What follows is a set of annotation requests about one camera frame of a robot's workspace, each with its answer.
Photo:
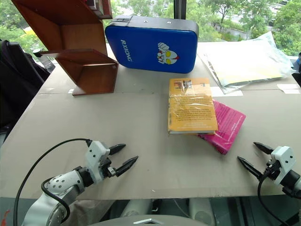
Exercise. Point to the white rounded robot leg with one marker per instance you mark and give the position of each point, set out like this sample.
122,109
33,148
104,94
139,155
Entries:
202,212
135,209

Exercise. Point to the blue RXIONG padded case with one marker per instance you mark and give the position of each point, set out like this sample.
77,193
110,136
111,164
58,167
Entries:
145,44

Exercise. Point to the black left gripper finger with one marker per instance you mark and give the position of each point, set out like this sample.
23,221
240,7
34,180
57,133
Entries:
125,164
117,148

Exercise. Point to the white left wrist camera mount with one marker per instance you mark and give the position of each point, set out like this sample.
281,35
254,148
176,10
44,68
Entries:
95,155

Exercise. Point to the black garment on chair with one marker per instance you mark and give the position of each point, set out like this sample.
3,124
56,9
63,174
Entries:
16,84

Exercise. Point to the small white tape scrap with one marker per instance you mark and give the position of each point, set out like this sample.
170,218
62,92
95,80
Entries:
70,91

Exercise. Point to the black window post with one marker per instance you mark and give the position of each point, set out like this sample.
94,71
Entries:
179,8

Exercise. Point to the pink book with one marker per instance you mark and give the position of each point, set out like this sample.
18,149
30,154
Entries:
227,127

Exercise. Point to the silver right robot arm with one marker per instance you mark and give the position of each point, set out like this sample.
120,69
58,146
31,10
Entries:
292,180

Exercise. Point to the orange book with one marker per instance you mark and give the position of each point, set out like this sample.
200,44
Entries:
191,110

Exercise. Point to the black round knob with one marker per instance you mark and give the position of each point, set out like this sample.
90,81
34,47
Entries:
37,52

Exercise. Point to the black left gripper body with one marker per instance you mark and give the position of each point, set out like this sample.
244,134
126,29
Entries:
107,168

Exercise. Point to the grey robot torso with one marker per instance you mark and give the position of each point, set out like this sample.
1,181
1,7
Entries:
150,221

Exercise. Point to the clear plastic bag with paper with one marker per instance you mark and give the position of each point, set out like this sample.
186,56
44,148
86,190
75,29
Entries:
247,63

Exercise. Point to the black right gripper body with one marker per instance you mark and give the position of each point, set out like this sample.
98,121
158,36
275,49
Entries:
271,171

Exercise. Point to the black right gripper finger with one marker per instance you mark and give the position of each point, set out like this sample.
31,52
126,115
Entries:
250,167
263,147

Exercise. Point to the brown wooden shelf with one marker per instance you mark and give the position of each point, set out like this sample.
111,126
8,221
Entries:
77,37

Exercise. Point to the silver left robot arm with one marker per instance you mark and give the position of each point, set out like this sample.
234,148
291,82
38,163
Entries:
60,186

